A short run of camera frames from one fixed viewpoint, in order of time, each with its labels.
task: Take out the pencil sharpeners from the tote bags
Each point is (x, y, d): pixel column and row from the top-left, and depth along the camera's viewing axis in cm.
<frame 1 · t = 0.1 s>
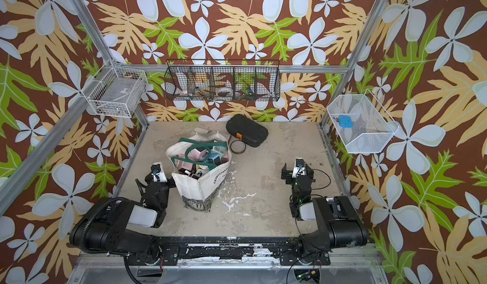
left hand: (165, 166, 88), fingers open
right hand: (295, 164, 90), fingers open
cream tote bag green handles: (198, 194, 78), point 14 cm above the table
black hard case: (246, 130, 113), point 5 cm above the table
brown tape roll: (238, 146, 112), on the table

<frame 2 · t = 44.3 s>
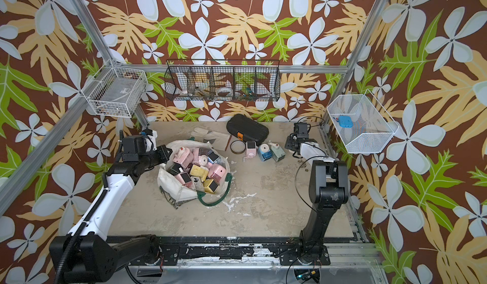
left hand: (171, 147, 81), fingers closed
right hand: (292, 141, 100), fingers open
blue pencil sharpener: (264, 153, 101), point 6 cm above the table
green pencil sharpener: (277, 151, 101), point 7 cm above the table
large pink pencil sharpener: (184, 157, 86), point 17 cm above the table
yellow pencil sharpener: (200, 171, 89), point 10 cm above the table
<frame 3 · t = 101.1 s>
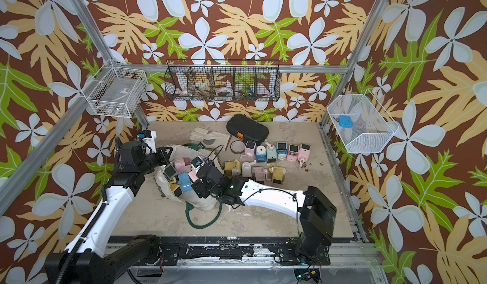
left hand: (171, 145, 79), fingers closed
right hand: (198, 178, 77), fingers open
blue pencil sharpener 2: (281, 150, 104), point 5 cm above the table
pink pencil sharpener: (293, 152, 103), point 5 cm above the table
pink pencil sharpener 2: (304, 154, 100), point 7 cm above the table
yellow pencil sharpener 2: (278, 174, 95), point 4 cm above the table
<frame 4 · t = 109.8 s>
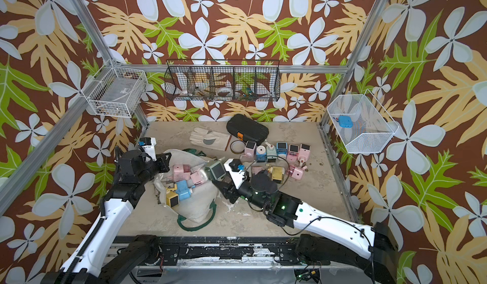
left hand: (170, 151, 78), fingers closed
right hand: (216, 176, 65), fingers open
pink pencil sharpener 3: (296, 173, 93), point 7 cm above the table
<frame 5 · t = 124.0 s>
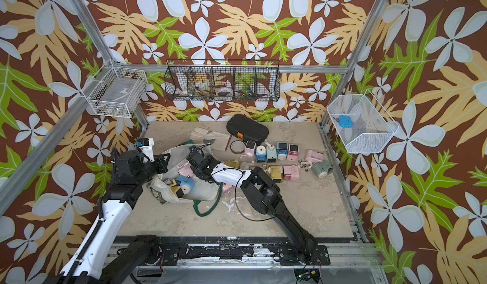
left hand: (169, 152, 77), fingers closed
right hand: (200, 162, 98), fingers open
cream tote bag green handles: (204, 195, 87), point 5 cm above the table
pink pencil sharpener 2: (314, 156, 101), point 6 cm above the table
pink pencil sharpener 3: (292, 173, 95), point 5 cm above the table
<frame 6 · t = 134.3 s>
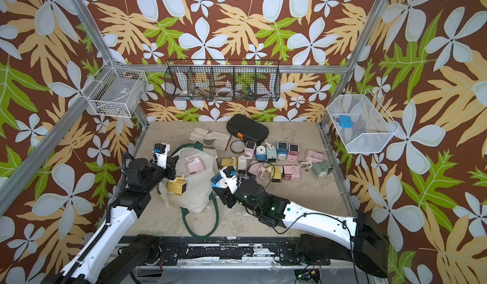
left hand: (176, 154, 78), fingers closed
right hand: (216, 183, 71), fingers open
cream tote bag green handles: (189, 188, 95), on the table
white pencil sharpener: (242, 161, 98), point 6 cm above the table
pink pencil sharpener 4: (256, 169, 97), point 4 cm above the table
pink pencil sharpener 5: (195, 165, 96), point 6 cm above the table
